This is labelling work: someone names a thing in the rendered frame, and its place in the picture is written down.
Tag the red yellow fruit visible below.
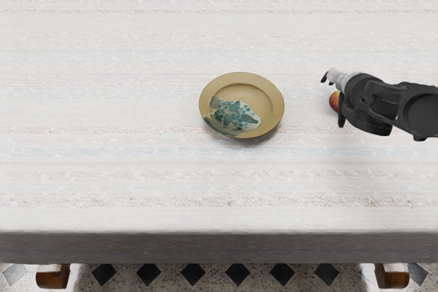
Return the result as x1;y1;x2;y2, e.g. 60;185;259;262
328;90;342;113

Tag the yellow plate with green pattern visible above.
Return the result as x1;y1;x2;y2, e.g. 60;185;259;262
198;71;285;141

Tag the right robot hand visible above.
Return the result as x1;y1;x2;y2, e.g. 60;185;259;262
320;68;353;129

